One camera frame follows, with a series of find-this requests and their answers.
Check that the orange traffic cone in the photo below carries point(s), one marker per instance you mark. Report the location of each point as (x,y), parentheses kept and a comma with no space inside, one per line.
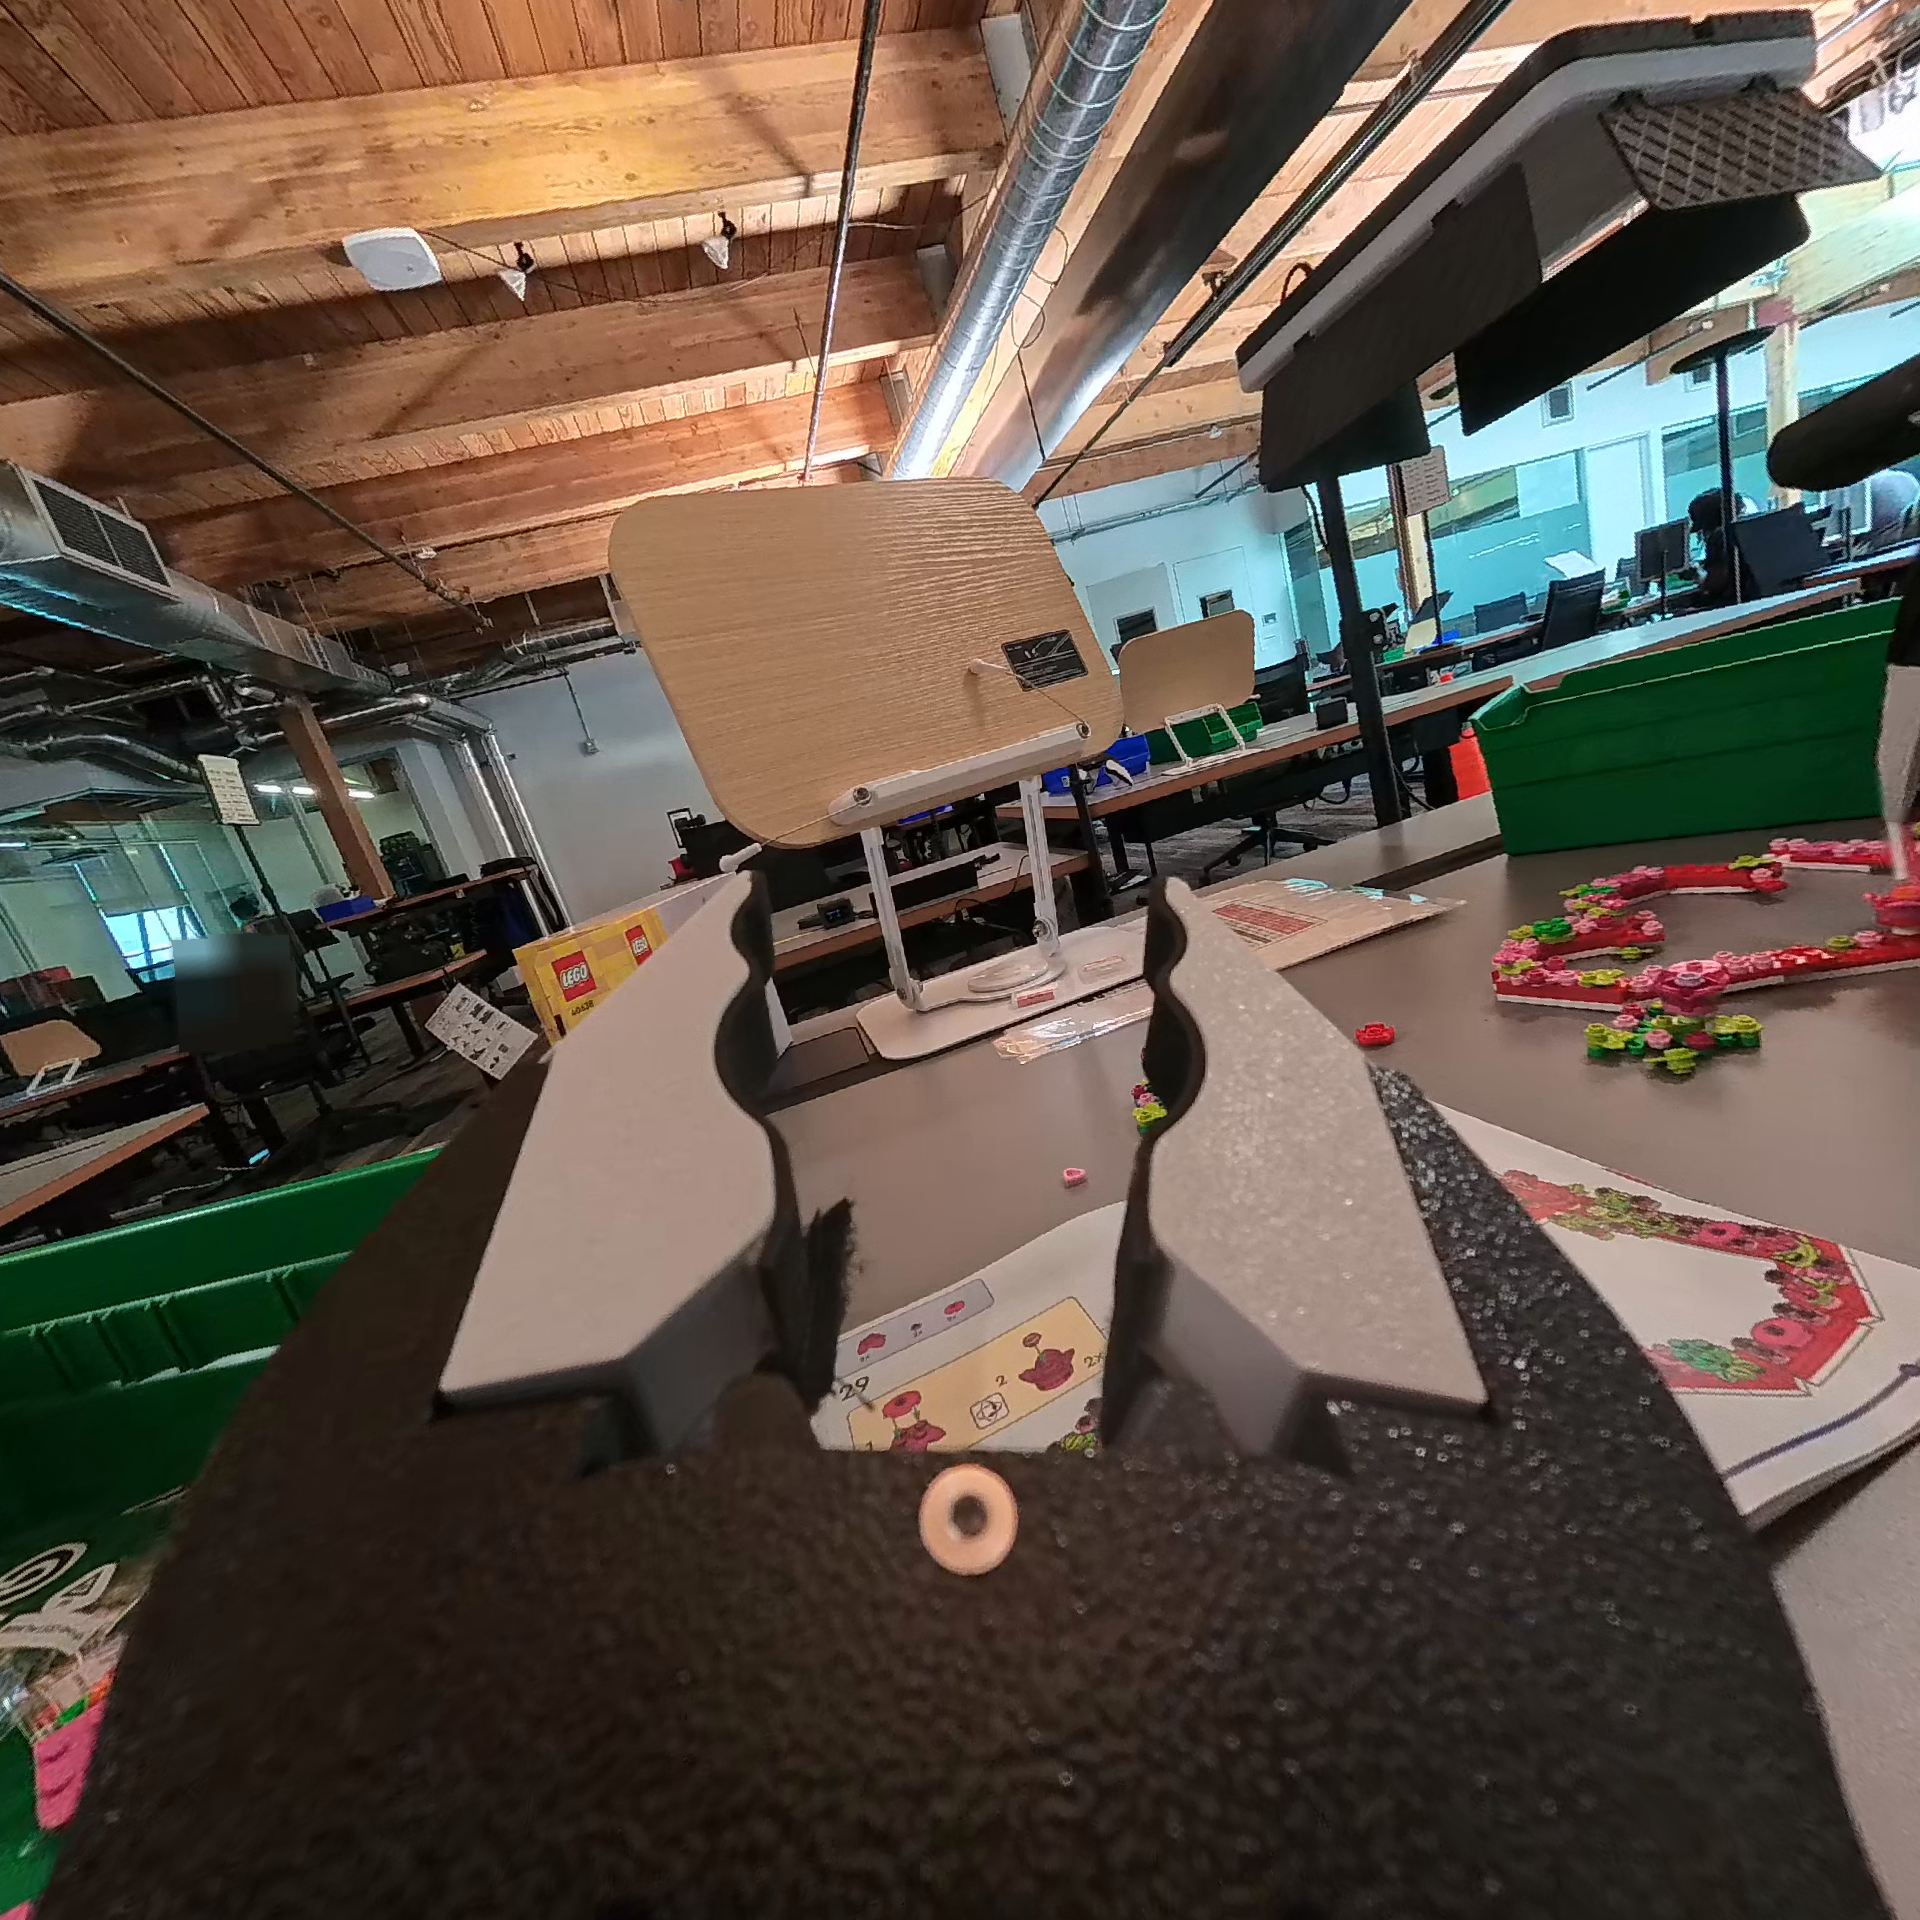
(1469,768)

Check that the white ceiling access point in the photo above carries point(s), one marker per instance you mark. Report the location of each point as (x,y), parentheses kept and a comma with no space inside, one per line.
(393,260)

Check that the green plastic bin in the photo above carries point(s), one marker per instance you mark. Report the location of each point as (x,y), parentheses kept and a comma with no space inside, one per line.
(1681,751)
(149,1319)

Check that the clear bag with printed sheet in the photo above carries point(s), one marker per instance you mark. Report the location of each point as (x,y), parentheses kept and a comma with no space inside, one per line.
(1320,918)

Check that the silver round ventilation duct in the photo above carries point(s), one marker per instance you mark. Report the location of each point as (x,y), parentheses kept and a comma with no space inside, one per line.
(1037,182)

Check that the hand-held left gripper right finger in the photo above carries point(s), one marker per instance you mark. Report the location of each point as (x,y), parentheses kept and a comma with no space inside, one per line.
(1291,1200)

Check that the small brick flower cluster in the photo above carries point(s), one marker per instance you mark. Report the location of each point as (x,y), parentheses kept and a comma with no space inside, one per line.
(1148,1110)

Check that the building instruction booklet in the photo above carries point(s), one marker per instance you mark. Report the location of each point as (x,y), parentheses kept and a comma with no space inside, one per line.
(1769,1440)

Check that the small green bin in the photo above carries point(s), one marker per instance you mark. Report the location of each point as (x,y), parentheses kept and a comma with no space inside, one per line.
(1215,731)

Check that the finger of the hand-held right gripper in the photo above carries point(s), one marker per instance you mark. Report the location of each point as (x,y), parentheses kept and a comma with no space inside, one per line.
(1904,751)

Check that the black overhead light panel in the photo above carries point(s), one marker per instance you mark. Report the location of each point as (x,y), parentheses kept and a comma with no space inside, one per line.
(1621,301)

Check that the yellow toy brick box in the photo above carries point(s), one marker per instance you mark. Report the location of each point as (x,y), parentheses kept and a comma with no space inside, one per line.
(592,975)

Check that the brick rose with green leaves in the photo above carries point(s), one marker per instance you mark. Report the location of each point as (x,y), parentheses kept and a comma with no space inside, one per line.
(1673,1037)

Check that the clear bag of brick pieces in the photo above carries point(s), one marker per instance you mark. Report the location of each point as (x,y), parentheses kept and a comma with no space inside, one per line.
(61,1757)

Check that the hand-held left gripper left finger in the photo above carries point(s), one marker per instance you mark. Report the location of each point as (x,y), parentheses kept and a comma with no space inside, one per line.
(615,1200)

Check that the large wooden book stand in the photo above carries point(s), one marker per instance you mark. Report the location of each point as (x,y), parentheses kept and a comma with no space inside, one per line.
(839,661)

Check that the white paper sign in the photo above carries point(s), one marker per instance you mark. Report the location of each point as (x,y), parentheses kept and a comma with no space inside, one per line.
(225,791)

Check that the white pictogram leaflet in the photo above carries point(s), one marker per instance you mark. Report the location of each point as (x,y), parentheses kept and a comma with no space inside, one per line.
(484,1032)

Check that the large red brick heart section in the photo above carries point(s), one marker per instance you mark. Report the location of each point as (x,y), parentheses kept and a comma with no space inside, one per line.
(1559,983)

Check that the rectangular metal air duct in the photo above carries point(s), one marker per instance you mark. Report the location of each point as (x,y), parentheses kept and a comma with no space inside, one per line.
(91,525)

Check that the small clear plastic bag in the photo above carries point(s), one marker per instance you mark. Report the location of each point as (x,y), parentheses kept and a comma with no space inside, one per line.
(1072,1037)

